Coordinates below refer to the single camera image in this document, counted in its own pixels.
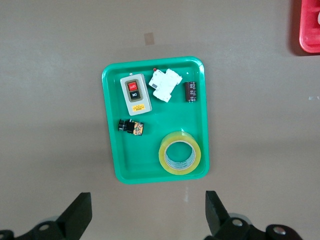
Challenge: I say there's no black push button switch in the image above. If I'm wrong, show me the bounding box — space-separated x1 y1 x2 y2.
117 118 145 137

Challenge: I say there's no white circuit breaker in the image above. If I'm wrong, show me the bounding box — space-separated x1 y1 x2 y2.
148 68 184 103

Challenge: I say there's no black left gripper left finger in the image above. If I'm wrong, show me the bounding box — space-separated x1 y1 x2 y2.
0 191 93 240

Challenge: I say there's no clear yellowish tape roll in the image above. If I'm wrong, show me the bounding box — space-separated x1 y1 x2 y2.
158 130 202 176

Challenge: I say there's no dark cylindrical capacitor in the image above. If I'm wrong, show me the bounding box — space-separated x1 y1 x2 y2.
184 80 198 103

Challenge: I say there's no green plastic tray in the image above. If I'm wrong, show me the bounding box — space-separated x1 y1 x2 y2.
101 55 210 185

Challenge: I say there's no red tray with valves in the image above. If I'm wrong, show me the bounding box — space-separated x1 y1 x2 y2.
299 0 320 54

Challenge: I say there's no grey on-off switch box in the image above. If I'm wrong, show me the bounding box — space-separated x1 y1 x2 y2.
119 72 153 116

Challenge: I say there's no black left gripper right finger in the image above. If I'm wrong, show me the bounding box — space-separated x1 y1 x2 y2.
204 190 305 240

